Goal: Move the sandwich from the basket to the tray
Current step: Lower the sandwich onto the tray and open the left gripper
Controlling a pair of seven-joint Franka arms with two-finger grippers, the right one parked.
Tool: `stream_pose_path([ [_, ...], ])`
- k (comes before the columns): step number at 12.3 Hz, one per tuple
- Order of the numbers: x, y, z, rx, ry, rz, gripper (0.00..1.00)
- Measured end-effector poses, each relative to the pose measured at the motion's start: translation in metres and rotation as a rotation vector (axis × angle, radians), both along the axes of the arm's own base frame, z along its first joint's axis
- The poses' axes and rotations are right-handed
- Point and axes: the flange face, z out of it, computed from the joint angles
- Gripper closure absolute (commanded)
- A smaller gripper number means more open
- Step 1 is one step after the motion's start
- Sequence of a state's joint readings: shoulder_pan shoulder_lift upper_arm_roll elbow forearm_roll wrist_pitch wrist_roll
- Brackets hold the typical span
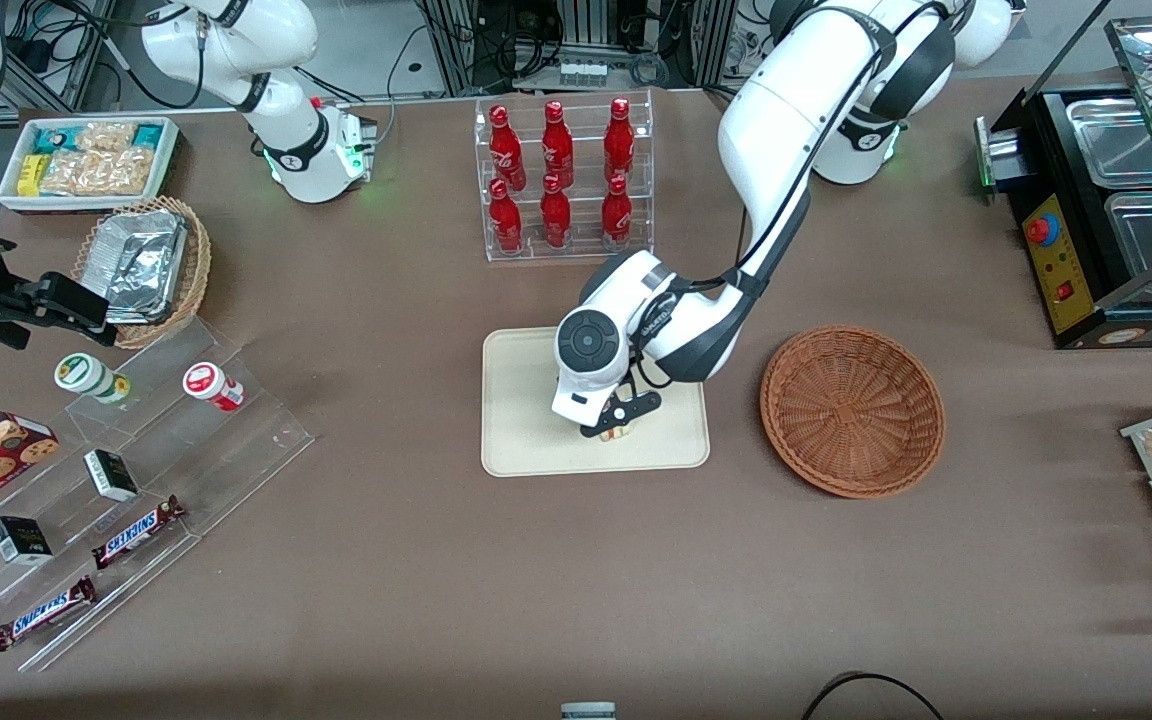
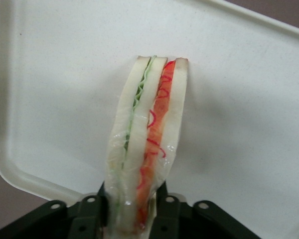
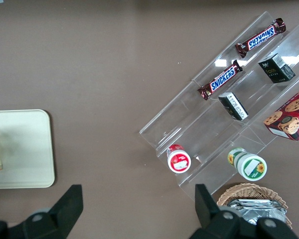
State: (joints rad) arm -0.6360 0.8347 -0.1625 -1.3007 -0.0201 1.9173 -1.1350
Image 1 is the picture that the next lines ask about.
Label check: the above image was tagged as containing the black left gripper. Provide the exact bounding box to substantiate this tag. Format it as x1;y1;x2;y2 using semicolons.
581;392;662;439

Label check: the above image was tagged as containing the small black box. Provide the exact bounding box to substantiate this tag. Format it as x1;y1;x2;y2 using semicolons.
83;449;140;503
0;516;54;566

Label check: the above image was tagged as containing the red lid cup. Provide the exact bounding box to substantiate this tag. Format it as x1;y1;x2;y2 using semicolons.
182;361;247;413

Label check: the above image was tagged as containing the tan wicker basket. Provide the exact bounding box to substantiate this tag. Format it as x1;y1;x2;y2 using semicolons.
71;195;213;351

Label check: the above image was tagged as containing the aluminium foil container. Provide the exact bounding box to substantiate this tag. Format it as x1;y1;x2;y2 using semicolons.
86;208;189;323

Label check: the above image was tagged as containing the large clear cracker bag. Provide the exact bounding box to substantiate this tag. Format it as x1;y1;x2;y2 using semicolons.
39;147;156;197

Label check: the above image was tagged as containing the clear acrylic bottle rack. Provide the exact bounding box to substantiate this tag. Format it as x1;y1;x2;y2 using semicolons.
473;89;655;263

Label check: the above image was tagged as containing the black looped cable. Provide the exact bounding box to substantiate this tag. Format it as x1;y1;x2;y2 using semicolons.
802;672;945;720

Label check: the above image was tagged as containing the aluminium frame post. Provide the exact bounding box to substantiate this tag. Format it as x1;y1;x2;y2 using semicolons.
421;0;483;97
686;0;739;89

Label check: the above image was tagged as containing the green lid cup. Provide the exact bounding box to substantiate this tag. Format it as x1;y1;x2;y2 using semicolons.
54;353;132;406

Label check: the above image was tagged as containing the clear acrylic stepped display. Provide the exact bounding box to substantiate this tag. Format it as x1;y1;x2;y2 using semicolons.
0;315;317;673

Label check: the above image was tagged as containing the small clear cracker bag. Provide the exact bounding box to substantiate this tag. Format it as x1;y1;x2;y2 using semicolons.
76;121;138;154

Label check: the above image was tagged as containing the black food warmer machine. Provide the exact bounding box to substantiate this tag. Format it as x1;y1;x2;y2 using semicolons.
974;15;1152;351

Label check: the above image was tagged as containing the white plastic snack bin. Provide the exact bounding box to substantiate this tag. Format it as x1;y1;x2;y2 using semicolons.
0;116;182;214

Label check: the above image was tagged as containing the Snickers chocolate bar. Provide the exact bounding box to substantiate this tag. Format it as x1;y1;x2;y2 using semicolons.
91;495;187;571
0;576;99;653

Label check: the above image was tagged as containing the beige plastic tray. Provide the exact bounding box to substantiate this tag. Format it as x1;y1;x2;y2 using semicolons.
481;320;712;478

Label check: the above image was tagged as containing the red cola bottle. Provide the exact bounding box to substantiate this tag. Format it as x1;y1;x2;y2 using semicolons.
603;97;636;183
488;178;525;256
601;175;634;249
540;100;575;189
539;173;573;249
487;103;528;193

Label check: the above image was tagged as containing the brown wicker basket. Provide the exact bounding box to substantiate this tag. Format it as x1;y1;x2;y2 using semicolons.
759;324;947;499

